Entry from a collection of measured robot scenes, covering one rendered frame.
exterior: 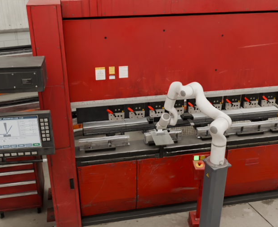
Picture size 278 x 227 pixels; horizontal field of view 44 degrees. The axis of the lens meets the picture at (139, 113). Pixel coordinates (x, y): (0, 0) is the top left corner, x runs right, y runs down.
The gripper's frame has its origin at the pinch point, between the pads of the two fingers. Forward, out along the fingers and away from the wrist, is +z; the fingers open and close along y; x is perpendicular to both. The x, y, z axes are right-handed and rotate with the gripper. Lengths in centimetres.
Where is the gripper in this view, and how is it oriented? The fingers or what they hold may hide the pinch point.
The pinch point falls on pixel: (159, 129)
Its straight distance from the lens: 345.7
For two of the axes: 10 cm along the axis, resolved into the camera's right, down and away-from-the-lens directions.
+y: -9.8, 0.9, -1.8
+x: 1.5, 9.0, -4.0
